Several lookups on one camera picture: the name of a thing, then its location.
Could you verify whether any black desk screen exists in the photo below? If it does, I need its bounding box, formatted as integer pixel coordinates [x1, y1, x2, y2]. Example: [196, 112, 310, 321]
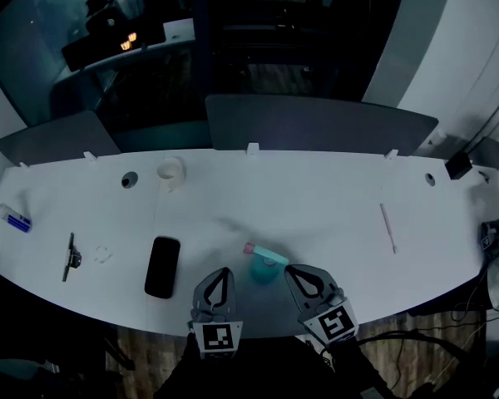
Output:
[61, 25, 168, 72]

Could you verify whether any black smartphone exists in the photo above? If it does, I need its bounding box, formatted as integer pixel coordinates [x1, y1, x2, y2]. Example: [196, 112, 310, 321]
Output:
[144, 235, 181, 300]

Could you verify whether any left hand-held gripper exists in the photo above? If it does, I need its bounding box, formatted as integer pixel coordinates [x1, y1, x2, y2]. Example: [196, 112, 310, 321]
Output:
[186, 266, 245, 360]

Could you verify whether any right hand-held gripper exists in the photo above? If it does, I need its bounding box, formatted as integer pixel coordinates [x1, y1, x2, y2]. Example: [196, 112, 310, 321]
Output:
[283, 264, 360, 351]

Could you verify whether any person's left forearm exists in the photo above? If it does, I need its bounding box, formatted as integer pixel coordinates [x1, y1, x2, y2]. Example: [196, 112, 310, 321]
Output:
[156, 332, 217, 399]

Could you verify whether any small black box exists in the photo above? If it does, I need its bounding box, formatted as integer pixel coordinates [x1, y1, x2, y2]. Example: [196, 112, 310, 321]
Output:
[444, 151, 474, 181]

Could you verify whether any long grey desk divider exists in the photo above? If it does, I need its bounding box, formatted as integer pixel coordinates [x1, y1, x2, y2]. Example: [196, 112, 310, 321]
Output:
[205, 94, 440, 157]

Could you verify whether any black metal bracket tool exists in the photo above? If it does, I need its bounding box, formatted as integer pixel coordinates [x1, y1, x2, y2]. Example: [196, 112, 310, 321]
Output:
[62, 232, 83, 283]

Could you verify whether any clear bottle blue label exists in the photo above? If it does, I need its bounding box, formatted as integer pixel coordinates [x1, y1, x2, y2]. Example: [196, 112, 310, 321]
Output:
[0, 198, 33, 234]

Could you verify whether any black floor cable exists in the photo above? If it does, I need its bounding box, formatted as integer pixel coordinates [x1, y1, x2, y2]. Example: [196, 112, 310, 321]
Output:
[356, 329, 472, 359]

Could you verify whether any person's black clothing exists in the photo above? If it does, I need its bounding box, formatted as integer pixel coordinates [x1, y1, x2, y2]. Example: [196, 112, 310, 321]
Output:
[153, 334, 400, 399]

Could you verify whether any person's right forearm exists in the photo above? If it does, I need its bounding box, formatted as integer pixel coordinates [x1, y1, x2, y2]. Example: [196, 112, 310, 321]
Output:
[327, 338, 397, 399]

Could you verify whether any white plastic ring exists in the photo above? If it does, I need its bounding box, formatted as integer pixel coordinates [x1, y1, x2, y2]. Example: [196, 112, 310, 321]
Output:
[93, 244, 114, 264]

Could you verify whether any black office chair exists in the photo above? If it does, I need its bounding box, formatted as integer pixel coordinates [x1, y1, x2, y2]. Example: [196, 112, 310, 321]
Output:
[0, 334, 136, 399]

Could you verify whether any white pen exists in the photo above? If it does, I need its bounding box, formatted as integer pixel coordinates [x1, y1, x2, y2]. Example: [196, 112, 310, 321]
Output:
[378, 202, 398, 254]

